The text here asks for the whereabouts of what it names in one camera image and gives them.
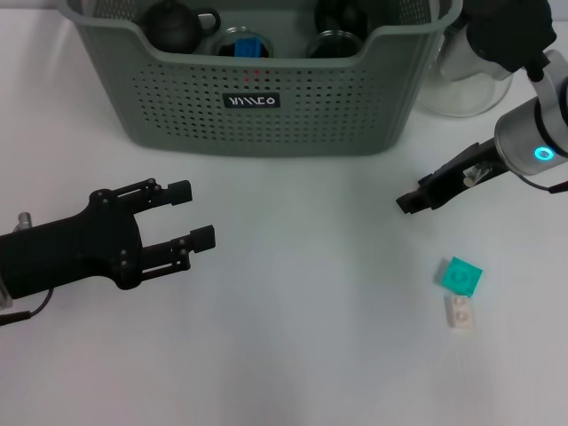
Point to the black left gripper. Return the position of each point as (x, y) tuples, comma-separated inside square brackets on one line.
[(66, 248)]

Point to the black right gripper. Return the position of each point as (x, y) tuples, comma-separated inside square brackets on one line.
[(448, 182)]

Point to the teal square toy plate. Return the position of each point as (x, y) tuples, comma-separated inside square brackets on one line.
[(461, 276)]

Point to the glass teacup black holder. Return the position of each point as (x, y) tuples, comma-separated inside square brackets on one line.
[(266, 42), (341, 18), (333, 46)]

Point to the blue square toy plate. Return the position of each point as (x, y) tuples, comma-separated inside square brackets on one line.
[(248, 49)]

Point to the grey-green perforated plastic basket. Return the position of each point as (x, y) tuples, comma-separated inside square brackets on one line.
[(266, 128)]

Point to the glass carafe black lid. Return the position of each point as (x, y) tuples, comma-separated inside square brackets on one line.
[(461, 93)]

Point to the white flat toy plate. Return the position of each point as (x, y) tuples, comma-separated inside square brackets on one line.
[(459, 313)]

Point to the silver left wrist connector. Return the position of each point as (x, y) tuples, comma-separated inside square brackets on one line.
[(25, 220)]

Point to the dark brown clay teapot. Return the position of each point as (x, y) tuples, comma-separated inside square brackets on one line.
[(171, 29)]

